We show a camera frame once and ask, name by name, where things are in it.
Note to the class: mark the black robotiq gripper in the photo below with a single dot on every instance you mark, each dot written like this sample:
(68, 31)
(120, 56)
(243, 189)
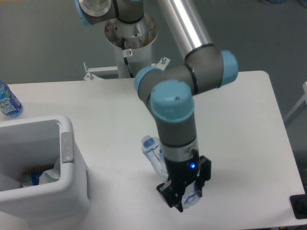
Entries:
(181, 174)

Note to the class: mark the clear plastic bottle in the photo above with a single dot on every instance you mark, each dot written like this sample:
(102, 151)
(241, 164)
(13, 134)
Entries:
(152, 150)

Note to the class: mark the white plastic wrapper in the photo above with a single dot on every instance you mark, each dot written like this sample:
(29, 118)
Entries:
(52, 175)

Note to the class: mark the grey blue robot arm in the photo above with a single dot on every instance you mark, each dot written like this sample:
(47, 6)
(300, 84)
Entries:
(167, 93)

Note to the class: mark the white trash can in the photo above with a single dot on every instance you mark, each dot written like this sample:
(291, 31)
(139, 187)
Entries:
(31, 142)

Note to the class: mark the black clamp at table edge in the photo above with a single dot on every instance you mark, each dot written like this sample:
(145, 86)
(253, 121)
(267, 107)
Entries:
(299, 206)

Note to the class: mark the blue snack packet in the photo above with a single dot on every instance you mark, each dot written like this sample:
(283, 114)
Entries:
(31, 177)

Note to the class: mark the blue labelled water bottle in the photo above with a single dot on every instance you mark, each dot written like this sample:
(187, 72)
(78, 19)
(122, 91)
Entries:
(10, 106)

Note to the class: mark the white pedestal foot bracket right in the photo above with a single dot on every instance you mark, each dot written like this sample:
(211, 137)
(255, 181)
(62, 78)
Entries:
(162, 63)

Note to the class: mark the white pedestal foot bracket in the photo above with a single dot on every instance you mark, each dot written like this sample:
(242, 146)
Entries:
(106, 73)
(162, 63)

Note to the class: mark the white frame at right edge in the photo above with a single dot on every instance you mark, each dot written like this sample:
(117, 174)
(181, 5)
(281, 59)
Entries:
(298, 108)

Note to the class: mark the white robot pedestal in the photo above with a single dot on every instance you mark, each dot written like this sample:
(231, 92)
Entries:
(132, 44)

